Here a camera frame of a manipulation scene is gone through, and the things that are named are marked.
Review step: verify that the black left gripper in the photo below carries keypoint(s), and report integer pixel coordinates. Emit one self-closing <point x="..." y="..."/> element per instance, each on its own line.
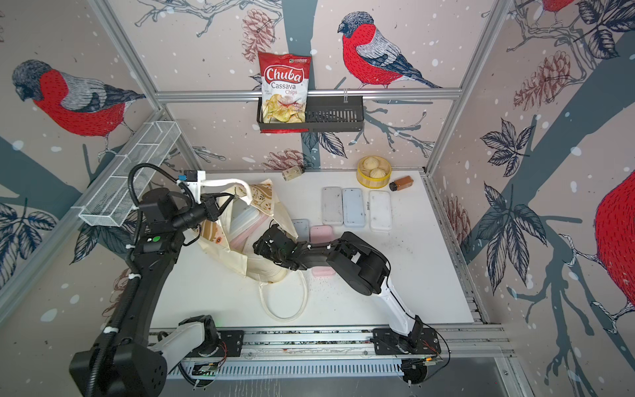
<point x="211" y="208"/>

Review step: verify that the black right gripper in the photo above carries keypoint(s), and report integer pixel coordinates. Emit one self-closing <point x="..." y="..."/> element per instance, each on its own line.
<point x="260" y="247"/>

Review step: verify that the grey pencil case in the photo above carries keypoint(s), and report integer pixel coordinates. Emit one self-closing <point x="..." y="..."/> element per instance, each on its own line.
<point x="302" y="228"/>

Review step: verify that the cream canvas tote bag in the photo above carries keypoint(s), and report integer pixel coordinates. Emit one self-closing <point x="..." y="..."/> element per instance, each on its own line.
<point x="215" y="243"/>

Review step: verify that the pink pencil case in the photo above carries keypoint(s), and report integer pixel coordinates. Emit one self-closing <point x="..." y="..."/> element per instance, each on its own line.
<point x="321" y="234"/>
<point x="239" y="241"/>

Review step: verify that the white pencil case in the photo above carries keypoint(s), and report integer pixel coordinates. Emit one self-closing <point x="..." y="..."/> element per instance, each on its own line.
<point x="380" y="211"/>
<point x="332" y="207"/>

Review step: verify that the light blue pencil case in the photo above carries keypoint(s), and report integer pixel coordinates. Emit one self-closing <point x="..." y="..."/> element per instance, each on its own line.
<point x="353" y="206"/>

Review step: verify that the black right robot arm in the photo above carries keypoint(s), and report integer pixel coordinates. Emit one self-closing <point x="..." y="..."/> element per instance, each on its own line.
<point x="365" y="269"/>

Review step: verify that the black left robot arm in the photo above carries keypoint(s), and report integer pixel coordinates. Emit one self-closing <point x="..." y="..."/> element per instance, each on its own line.
<point x="122" y="362"/>

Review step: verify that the red Chuba cassava chips bag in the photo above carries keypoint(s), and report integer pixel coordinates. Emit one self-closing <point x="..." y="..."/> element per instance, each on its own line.
<point x="284" y="88"/>

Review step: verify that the small glass jar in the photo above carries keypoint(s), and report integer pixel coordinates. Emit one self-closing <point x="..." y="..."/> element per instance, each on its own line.
<point x="292" y="173"/>

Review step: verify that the beige bun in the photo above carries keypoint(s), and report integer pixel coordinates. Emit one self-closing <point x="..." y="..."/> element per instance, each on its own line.
<point x="370" y="163"/>
<point x="378" y="173"/>

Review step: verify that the small brown bottle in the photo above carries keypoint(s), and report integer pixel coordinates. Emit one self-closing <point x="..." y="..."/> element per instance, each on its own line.
<point x="401" y="183"/>

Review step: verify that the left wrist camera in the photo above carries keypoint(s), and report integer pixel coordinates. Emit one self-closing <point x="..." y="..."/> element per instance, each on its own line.
<point x="193" y="179"/>

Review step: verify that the black wire wall basket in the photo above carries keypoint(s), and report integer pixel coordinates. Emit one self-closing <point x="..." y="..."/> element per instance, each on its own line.
<point x="322" y="114"/>

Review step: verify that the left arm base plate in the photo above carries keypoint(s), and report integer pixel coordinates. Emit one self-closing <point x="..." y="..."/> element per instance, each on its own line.
<point x="230" y="343"/>

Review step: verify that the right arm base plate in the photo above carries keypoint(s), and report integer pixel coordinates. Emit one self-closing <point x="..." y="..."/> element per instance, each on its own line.
<point x="386" y="342"/>

